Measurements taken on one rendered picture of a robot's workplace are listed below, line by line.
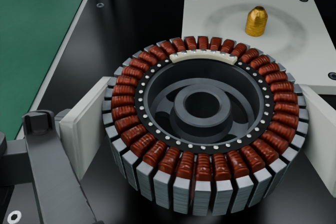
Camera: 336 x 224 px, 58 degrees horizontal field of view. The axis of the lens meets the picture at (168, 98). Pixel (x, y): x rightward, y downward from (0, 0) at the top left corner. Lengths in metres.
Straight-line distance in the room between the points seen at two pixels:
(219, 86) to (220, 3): 0.19
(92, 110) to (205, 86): 0.07
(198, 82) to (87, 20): 0.21
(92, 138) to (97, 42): 0.20
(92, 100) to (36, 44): 0.25
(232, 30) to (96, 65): 0.14
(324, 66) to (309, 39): 0.04
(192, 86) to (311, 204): 0.12
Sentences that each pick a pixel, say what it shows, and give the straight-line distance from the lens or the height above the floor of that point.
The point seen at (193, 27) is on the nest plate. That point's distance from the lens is 0.33.
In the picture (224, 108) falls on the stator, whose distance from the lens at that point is 0.17.
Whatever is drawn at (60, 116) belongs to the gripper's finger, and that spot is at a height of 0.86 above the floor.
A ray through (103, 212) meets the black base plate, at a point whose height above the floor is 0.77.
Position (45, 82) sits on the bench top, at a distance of 0.35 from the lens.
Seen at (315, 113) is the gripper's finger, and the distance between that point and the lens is 0.17.
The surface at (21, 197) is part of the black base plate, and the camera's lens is 0.25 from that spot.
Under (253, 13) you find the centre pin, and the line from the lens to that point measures 0.32.
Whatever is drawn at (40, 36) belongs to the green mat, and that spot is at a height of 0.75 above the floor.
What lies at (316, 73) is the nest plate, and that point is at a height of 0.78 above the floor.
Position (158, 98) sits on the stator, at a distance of 0.19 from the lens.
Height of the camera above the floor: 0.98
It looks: 49 degrees down
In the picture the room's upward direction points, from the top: 2 degrees counter-clockwise
